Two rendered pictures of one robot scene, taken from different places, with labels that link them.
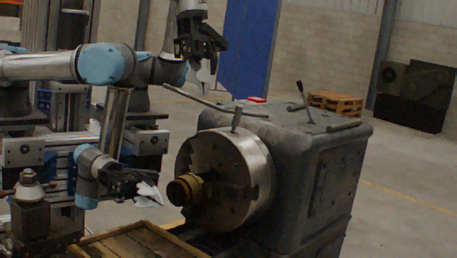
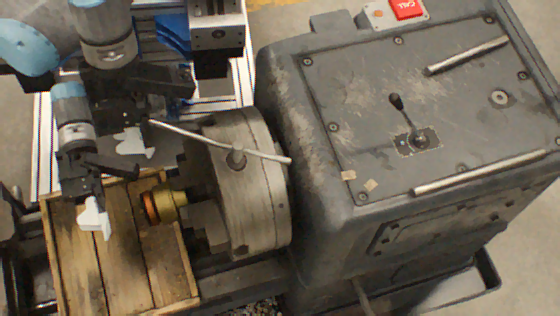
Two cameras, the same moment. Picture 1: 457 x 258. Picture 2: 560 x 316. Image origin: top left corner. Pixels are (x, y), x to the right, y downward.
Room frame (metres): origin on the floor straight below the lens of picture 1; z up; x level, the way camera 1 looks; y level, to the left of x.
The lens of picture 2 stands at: (0.83, -0.32, 2.31)
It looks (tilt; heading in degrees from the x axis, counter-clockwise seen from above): 63 degrees down; 27
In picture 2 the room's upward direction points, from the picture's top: 9 degrees clockwise
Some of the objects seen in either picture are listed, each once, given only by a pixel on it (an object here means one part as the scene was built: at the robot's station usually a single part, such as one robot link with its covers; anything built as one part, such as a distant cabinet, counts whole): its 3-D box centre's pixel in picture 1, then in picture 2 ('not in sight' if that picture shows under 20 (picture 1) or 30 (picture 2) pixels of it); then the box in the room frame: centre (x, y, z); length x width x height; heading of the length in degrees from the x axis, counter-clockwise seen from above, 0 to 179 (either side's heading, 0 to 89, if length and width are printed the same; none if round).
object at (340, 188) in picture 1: (284, 163); (400, 136); (1.62, -0.22, 1.06); 0.59 x 0.48 x 0.39; 143
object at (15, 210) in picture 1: (31, 215); not in sight; (0.86, 0.43, 1.07); 0.07 x 0.07 x 0.10; 53
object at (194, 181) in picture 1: (186, 189); (166, 203); (1.17, 0.10, 1.08); 0.09 x 0.09 x 0.09; 54
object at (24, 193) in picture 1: (28, 189); not in sight; (0.86, 0.43, 1.13); 0.08 x 0.08 x 0.03
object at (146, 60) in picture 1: (137, 68); not in sight; (1.73, 0.40, 1.33); 0.13 x 0.12 x 0.14; 102
